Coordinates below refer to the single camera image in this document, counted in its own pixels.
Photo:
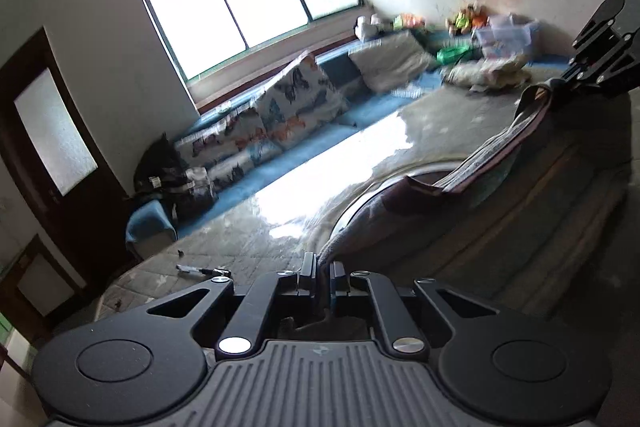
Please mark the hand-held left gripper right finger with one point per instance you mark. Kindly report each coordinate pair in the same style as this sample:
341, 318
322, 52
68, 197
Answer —
339, 279

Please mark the white plush toy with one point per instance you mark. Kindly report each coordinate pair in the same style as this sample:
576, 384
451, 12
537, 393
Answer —
372, 26

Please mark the round dark table turntable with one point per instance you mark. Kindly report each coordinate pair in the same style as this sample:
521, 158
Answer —
360, 202

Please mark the dark wooden console table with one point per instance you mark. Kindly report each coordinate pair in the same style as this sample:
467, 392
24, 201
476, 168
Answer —
35, 243

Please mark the butterfly print quilt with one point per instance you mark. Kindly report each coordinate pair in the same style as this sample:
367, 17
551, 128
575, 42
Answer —
245, 167

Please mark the clear plastic storage box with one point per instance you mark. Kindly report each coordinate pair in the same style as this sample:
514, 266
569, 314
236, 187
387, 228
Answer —
505, 37

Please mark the dark clothes pile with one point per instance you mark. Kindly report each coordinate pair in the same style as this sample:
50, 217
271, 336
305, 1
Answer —
190, 194

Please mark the pale grey pillow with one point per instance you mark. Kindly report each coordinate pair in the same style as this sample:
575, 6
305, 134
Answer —
390, 62

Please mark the black pen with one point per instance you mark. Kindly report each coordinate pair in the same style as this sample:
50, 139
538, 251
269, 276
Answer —
202, 270

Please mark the long butterfly print cushion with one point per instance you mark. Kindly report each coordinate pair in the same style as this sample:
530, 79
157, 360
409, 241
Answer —
220, 137

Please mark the brown green plush toy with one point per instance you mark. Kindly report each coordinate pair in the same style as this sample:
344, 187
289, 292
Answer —
467, 18

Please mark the dark wooden door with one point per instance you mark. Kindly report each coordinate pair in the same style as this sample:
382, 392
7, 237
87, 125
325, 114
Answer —
100, 187

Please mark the square butterfly print pillow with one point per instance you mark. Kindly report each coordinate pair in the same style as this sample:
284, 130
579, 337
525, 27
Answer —
300, 97

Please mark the orange green plush toy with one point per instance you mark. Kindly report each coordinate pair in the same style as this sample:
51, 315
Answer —
409, 22

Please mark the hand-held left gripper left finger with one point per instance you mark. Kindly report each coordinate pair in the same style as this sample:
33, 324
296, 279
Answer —
307, 277

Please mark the black backpack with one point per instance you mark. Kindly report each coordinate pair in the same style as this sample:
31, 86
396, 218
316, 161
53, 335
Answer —
157, 162

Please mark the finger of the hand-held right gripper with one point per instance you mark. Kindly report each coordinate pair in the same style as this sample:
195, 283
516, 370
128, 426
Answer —
600, 67

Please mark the striped blue beige pants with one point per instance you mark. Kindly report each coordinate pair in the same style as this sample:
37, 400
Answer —
500, 232

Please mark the folded yellow cloth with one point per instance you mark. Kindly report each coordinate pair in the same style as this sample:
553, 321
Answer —
487, 74

